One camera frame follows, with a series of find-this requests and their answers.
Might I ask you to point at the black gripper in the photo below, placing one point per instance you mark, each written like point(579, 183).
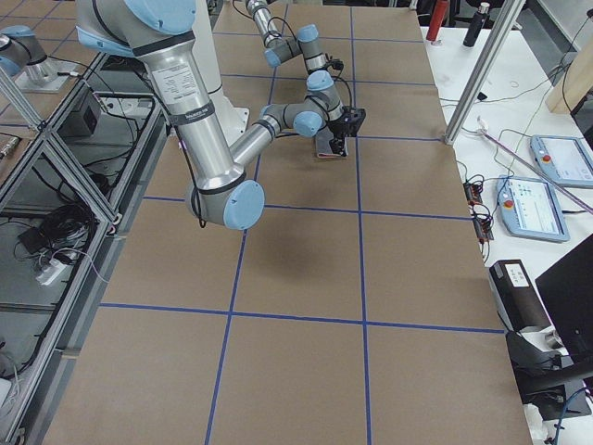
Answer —
point(337, 129)

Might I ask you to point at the pink square towel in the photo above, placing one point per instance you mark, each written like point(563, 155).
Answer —
point(323, 148)

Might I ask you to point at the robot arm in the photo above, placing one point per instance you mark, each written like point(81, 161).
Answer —
point(287, 37)
point(160, 34)

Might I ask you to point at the white reacher grabber stick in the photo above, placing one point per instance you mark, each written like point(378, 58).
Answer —
point(483, 130)

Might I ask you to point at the red bottle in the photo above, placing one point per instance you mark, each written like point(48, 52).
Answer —
point(437, 17)

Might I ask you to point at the black bottle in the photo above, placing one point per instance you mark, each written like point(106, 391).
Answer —
point(476, 24)

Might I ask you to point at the near teach pendant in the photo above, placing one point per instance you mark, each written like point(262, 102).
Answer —
point(530, 209)

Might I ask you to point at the teach pendant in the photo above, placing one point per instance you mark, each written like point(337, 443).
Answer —
point(565, 160)
point(530, 209)

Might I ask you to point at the far teach pendant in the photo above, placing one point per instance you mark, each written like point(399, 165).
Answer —
point(565, 160)

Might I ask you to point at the black box white label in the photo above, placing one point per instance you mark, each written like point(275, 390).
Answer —
point(518, 303)

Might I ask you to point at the black laptop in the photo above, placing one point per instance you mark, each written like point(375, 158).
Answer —
point(566, 291)

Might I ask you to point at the white power strip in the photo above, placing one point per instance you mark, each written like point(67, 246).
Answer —
point(50, 272)

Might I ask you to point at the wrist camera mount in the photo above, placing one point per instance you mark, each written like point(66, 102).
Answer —
point(353, 118)
point(334, 64)

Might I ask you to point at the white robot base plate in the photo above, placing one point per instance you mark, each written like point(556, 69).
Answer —
point(233, 123)

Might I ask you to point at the aluminium frame post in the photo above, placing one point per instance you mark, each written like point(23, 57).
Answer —
point(496, 39)

